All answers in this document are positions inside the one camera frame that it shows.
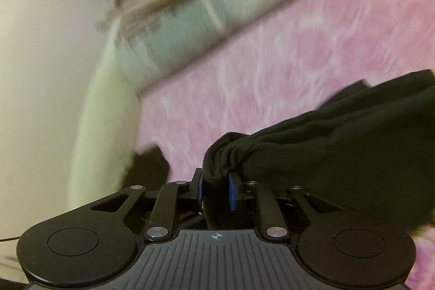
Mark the pink floral blanket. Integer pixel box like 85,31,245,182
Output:
135,0,435,290

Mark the black garment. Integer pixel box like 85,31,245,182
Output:
124,69,435,233

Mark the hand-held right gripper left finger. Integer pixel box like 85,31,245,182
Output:
90,168,205,242

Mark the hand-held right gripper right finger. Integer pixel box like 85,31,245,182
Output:
227,170,343,240

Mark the stack of folded blankets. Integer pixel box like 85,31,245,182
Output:
117,0,293,82

